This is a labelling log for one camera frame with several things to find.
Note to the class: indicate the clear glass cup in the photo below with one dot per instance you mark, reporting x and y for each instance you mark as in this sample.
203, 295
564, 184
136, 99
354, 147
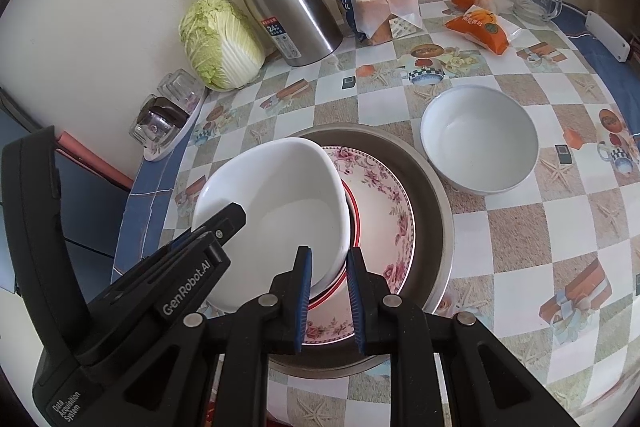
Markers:
180, 89

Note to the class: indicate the glass cup with dark base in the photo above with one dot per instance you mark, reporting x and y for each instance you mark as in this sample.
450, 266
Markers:
157, 122

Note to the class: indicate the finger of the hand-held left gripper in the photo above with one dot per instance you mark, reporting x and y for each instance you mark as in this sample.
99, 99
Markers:
200, 257

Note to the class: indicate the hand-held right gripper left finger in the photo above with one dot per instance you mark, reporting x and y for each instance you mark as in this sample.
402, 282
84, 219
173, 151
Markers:
303, 297

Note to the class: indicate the white power strip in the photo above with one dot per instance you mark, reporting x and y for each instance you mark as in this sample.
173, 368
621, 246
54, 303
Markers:
605, 34

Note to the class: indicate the napa cabbage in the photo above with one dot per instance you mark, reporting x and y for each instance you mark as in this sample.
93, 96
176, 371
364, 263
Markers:
220, 42

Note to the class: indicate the red rimmed strawberry bowl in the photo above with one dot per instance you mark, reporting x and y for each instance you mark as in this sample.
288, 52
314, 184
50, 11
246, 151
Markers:
354, 232

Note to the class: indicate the plain white bowl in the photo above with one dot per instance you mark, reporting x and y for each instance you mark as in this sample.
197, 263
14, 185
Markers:
280, 187

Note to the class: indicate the blue panel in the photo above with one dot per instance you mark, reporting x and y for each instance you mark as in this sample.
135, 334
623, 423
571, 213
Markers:
90, 217

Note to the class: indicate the pink floral plate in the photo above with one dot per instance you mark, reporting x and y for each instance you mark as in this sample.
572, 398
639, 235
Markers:
385, 227

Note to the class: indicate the white bowl with red mark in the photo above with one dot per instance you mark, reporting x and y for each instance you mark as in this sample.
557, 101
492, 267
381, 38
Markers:
475, 142

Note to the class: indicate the white oval tray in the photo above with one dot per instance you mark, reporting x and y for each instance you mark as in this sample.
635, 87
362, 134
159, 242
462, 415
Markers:
165, 152

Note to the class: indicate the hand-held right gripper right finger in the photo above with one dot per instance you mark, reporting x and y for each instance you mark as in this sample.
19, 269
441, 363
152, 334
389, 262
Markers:
356, 297

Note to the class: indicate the large stainless steel basin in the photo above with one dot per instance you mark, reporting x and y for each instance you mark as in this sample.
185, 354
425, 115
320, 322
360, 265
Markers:
430, 217

